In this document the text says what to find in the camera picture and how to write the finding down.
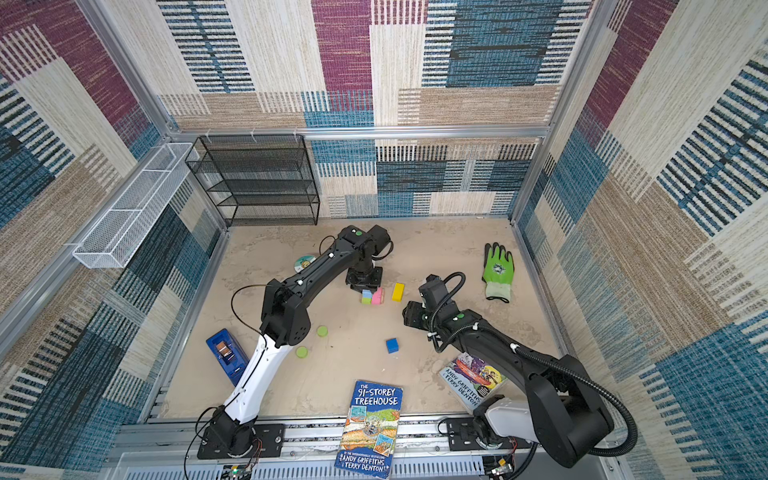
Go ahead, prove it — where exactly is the pink rectangular block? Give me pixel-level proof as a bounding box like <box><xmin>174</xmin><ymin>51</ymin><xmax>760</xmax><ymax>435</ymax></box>
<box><xmin>371</xmin><ymin>288</ymin><xmax>385</xmax><ymax>305</ymax></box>

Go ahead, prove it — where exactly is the yellow wood block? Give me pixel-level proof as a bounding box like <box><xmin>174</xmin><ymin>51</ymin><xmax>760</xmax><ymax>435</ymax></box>
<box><xmin>392</xmin><ymin>283</ymin><xmax>405</xmax><ymax>302</ymax></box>

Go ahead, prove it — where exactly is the dark blue cube block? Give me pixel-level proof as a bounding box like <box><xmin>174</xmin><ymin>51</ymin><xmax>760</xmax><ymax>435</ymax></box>
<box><xmin>386</xmin><ymin>338</ymin><xmax>399</xmax><ymax>354</ymax></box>

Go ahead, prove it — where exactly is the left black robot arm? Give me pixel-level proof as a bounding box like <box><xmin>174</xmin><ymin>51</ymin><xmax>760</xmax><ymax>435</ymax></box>
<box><xmin>196</xmin><ymin>225</ymin><xmax>394</xmax><ymax>460</ymax></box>

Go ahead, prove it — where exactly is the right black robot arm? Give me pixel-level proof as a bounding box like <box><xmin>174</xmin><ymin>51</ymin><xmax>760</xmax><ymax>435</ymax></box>
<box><xmin>403</xmin><ymin>272</ymin><xmax>637</xmax><ymax>468</ymax></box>

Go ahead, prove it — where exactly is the round sunflower label jar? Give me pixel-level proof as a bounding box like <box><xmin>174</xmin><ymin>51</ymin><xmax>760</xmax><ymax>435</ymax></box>
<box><xmin>294</xmin><ymin>255</ymin><xmax>316</xmax><ymax>273</ymax></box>

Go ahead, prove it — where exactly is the purple treehouse book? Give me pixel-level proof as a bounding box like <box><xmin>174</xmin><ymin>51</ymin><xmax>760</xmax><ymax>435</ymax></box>
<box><xmin>440</xmin><ymin>353</ymin><xmax>506</xmax><ymax>413</ymax></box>

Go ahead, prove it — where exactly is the green black work glove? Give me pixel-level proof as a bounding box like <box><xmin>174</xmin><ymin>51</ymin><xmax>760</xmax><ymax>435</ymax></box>
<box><xmin>482</xmin><ymin>242</ymin><xmax>515</xmax><ymax>303</ymax></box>

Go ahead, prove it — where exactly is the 91-storey treehouse book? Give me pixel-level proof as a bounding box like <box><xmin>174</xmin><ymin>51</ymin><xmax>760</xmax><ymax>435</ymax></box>
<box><xmin>334</xmin><ymin>380</ymin><xmax>403</xmax><ymax>479</ymax></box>

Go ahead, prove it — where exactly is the blue box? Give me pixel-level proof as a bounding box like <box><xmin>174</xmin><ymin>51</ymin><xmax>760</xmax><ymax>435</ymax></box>
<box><xmin>206</xmin><ymin>329</ymin><xmax>249</xmax><ymax>386</ymax></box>

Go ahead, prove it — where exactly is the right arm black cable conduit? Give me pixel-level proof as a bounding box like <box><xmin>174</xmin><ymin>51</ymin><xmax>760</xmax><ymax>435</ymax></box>
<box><xmin>427</xmin><ymin>271</ymin><xmax>639</xmax><ymax>480</ymax></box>

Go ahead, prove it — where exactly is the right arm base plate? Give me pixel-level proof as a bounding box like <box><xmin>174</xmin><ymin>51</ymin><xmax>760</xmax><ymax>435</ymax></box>
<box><xmin>437</xmin><ymin>417</ymin><xmax>531</xmax><ymax>451</ymax></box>

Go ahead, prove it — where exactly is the black wire shelf rack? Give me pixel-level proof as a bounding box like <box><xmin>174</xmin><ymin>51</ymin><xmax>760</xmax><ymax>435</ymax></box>
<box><xmin>185</xmin><ymin>134</ymin><xmax>321</xmax><ymax>227</ymax></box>

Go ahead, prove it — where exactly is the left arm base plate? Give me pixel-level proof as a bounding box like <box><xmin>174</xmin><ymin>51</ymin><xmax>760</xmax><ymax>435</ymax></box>
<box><xmin>196</xmin><ymin>422</ymin><xmax>286</xmax><ymax>460</ymax></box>

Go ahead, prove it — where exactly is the white wire mesh basket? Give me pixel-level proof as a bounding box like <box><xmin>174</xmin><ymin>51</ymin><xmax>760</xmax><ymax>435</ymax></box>
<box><xmin>72</xmin><ymin>143</ymin><xmax>192</xmax><ymax>269</ymax></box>

